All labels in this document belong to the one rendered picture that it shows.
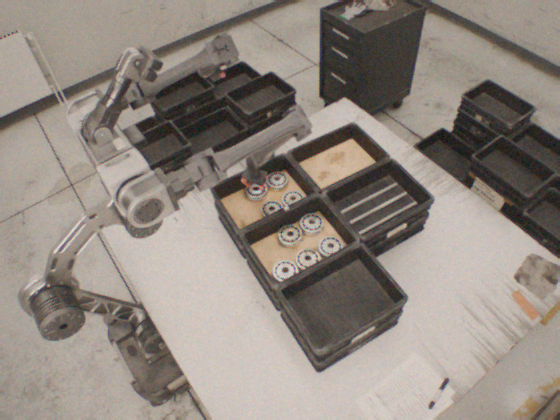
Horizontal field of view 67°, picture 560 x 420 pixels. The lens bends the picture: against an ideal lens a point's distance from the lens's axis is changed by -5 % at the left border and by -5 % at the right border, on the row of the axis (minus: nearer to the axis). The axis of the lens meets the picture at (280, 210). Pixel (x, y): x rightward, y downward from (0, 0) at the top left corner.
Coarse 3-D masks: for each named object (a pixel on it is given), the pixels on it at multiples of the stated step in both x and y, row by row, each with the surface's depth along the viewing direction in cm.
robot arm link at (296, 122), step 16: (304, 112) 140; (272, 128) 137; (288, 128) 138; (304, 128) 141; (240, 144) 135; (256, 144) 136; (192, 160) 130; (224, 160) 133; (240, 160) 137; (208, 176) 130; (224, 176) 133
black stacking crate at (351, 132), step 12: (336, 132) 216; (348, 132) 221; (360, 132) 216; (312, 144) 213; (324, 144) 218; (336, 144) 223; (360, 144) 221; (372, 144) 211; (300, 156) 215; (312, 156) 220; (372, 156) 216; (384, 156) 206
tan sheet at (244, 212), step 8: (288, 176) 212; (288, 184) 209; (296, 184) 209; (240, 192) 208; (272, 192) 207; (280, 192) 206; (224, 200) 205; (232, 200) 205; (240, 200) 205; (248, 200) 204; (264, 200) 204; (280, 200) 203; (232, 208) 202; (240, 208) 202; (248, 208) 202; (256, 208) 201; (232, 216) 199; (240, 216) 199; (248, 216) 199; (256, 216) 198; (240, 224) 196; (248, 224) 196
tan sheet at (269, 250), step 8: (296, 224) 195; (312, 224) 194; (328, 224) 194; (328, 232) 191; (336, 232) 191; (264, 240) 190; (272, 240) 190; (304, 240) 189; (312, 240) 189; (256, 248) 188; (264, 248) 188; (272, 248) 187; (280, 248) 187; (296, 248) 187; (304, 248) 187; (312, 248) 187; (264, 256) 185; (272, 256) 185; (280, 256) 185; (288, 256) 185; (264, 264) 183; (272, 264) 183; (272, 272) 180
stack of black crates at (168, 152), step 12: (168, 120) 280; (144, 132) 274; (156, 132) 279; (168, 132) 285; (180, 132) 272; (156, 144) 282; (168, 144) 281; (180, 144) 280; (144, 156) 276; (156, 156) 275; (168, 156) 260; (180, 156) 267; (168, 168) 267; (180, 168) 273
